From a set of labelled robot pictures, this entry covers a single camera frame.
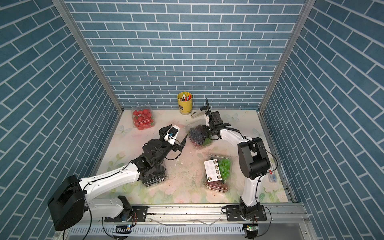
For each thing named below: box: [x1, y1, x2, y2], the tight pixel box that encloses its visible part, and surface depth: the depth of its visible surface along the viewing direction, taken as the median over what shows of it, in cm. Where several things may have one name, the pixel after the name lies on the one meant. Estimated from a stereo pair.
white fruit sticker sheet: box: [204, 159, 222, 183], surface depth 81 cm
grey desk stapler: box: [190, 110, 207, 119], surface depth 118 cm
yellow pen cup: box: [177, 91, 193, 115], surface depth 114 cm
